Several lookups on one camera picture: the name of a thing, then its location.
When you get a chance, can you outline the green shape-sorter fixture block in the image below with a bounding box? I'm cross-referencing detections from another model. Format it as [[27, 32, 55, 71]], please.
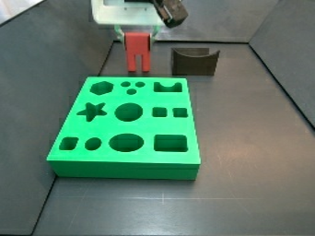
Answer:
[[47, 77, 200, 180]]

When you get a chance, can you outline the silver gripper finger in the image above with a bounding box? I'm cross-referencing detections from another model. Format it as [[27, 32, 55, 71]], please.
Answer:
[[149, 26, 160, 42], [115, 25, 124, 41]]

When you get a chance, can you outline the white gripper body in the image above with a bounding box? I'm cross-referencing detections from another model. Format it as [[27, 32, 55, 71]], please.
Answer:
[[91, 0, 164, 26]]

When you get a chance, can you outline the black curved support bracket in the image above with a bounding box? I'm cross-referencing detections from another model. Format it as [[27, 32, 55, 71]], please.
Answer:
[[171, 48, 220, 76]]

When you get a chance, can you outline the red square-circle object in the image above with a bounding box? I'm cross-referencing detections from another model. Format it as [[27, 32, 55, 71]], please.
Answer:
[[124, 32, 149, 72]]

